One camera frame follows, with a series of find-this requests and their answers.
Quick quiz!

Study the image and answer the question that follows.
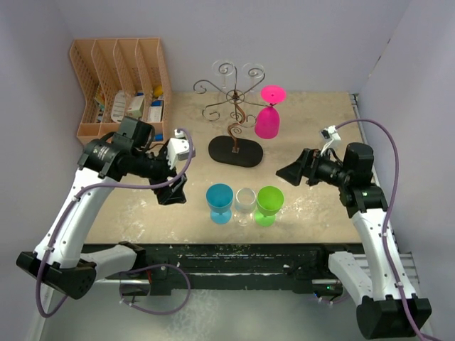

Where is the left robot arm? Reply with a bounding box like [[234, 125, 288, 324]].
[[16, 117, 194, 300]]

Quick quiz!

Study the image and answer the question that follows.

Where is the clear front wine glass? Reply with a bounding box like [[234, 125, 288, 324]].
[[234, 188, 257, 227]]

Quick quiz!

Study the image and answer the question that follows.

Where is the white blister pack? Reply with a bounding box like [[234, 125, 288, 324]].
[[110, 90, 126, 123]]

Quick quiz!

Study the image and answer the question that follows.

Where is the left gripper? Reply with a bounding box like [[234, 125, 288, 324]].
[[132, 144, 187, 205]]

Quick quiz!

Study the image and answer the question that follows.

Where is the colourful booklet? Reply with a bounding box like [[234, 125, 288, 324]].
[[94, 85, 105, 123]]

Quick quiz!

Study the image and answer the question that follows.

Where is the pink plastic wine glass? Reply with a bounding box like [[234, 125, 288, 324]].
[[255, 85, 287, 139]]

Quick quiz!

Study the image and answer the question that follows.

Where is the blue plastic wine glass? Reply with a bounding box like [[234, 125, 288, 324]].
[[205, 183, 234, 224]]

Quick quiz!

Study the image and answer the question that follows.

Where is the clear tall flute glass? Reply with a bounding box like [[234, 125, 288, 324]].
[[212, 60, 235, 92]]

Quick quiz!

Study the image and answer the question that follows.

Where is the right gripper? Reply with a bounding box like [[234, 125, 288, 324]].
[[277, 147, 351, 188]]

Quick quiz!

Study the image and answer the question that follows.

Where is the blue white box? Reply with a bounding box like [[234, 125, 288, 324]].
[[147, 99, 164, 123]]

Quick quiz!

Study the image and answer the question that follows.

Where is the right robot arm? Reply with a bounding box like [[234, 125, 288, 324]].
[[276, 142, 432, 340]]

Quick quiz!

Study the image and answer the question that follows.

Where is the peach plastic file organizer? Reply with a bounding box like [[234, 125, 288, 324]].
[[68, 36, 173, 151]]

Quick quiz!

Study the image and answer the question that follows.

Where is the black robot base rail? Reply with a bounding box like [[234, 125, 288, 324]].
[[60, 242, 413, 296]]

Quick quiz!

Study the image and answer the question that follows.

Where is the green plastic wine glass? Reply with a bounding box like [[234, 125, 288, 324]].
[[254, 186, 284, 227]]

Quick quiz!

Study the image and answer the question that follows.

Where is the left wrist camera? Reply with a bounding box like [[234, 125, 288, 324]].
[[166, 129, 190, 169]]

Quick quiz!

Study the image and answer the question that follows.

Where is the white medicine box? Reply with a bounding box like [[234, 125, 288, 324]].
[[125, 94, 145, 119]]

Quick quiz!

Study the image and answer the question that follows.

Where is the metal wine glass rack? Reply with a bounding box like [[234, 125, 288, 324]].
[[193, 63, 266, 168]]

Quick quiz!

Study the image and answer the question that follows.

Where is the clear short wine glass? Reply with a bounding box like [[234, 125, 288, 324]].
[[242, 63, 265, 92]]

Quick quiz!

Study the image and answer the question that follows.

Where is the yellow small object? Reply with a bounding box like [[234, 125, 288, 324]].
[[153, 85, 164, 97]]

